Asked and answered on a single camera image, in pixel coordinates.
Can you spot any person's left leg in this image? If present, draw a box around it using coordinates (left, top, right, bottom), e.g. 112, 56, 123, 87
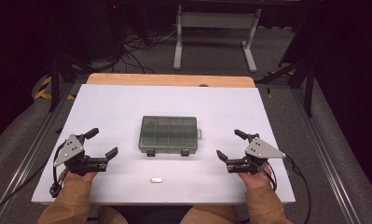
97, 204, 130, 224

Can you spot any bundle of black floor cables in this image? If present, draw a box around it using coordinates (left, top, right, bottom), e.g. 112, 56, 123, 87
90, 27, 179, 75

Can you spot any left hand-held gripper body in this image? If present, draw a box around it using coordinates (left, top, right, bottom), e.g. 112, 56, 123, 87
52, 133, 109, 175

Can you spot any person's right hand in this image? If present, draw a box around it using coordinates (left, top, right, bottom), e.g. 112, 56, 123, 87
237, 165, 273, 191

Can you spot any yellow and black floor tape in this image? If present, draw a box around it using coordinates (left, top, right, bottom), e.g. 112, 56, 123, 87
34, 76, 76, 101

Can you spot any aluminium floor rail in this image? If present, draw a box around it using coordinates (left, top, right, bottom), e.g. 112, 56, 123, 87
289, 88, 363, 224
0, 83, 83, 224

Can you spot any right hand-held gripper cable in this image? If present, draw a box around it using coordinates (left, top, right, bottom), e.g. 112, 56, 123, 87
266, 154, 312, 224

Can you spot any person's right leg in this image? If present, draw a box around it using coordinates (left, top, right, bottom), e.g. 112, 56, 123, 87
179, 206, 241, 224

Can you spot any black tripod stand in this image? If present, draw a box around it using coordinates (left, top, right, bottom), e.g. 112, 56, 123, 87
48, 53, 98, 114
255, 57, 316, 119

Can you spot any person's left hand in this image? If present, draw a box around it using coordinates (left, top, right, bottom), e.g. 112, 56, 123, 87
64, 170, 98, 183

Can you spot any grey transparent compartment box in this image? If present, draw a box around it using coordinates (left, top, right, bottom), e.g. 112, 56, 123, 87
138, 115, 203, 158

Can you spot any grey metal stand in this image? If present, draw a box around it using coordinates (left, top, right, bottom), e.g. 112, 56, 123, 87
172, 5, 263, 74

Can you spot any left hand-held gripper cable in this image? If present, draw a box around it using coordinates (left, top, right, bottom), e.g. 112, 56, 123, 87
48, 140, 70, 199

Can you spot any wooden table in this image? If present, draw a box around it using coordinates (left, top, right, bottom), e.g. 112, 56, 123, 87
86, 72, 256, 89

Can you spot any hand-held gripper cable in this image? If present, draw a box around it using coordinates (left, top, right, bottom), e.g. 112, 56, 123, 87
266, 154, 312, 224
48, 140, 70, 199

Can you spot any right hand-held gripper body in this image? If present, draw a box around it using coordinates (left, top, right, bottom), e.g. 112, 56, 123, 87
226, 133, 287, 175

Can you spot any person's leg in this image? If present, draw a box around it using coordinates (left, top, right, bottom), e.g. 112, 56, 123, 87
97, 204, 130, 224
179, 206, 241, 224

